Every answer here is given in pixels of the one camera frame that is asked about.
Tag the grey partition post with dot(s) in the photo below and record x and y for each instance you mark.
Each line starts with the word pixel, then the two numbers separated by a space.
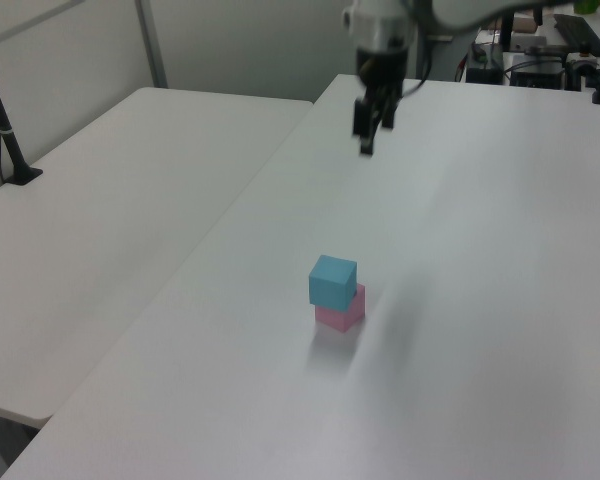
pixel 151 42

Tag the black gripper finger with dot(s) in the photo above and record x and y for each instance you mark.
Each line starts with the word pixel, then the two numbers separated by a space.
pixel 389 112
pixel 365 125

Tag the black camera stand pole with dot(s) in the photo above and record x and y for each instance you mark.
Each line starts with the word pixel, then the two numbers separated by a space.
pixel 2 130

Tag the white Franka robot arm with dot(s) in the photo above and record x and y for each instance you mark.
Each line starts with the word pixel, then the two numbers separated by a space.
pixel 410 17

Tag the blue cube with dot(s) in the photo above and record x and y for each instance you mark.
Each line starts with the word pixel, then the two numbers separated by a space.
pixel 331 282

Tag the black keyboard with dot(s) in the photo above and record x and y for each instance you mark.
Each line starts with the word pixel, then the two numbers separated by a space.
pixel 580 34

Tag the small black box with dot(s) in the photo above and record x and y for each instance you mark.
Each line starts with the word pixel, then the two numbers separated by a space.
pixel 484 75

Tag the brown cardboard box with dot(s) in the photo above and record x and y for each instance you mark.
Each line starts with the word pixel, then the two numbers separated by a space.
pixel 525 24

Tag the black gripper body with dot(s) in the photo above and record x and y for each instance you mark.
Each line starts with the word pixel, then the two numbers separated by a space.
pixel 382 67

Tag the pink cube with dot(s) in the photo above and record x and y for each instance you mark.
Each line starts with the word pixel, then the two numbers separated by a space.
pixel 347 316

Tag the black vertical monitor pole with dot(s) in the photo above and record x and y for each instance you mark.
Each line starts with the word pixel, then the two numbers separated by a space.
pixel 507 30

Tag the green object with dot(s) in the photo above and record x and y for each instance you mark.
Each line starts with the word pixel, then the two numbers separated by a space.
pixel 586 7

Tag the black electronic device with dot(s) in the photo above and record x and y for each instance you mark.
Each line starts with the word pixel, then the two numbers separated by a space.
pixel 542 67

